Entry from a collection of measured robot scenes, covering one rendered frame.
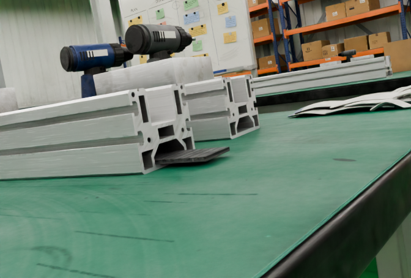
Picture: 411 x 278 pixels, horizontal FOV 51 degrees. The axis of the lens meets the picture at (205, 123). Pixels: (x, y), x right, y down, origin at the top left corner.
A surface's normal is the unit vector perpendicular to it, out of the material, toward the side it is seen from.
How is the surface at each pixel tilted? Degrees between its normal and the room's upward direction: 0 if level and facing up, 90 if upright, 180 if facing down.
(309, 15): 90
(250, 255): 0
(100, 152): 90
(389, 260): 90
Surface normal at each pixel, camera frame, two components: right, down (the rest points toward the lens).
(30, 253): -0.16, -0.98
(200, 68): 0.84, -0.10
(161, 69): -0.51, 0.15
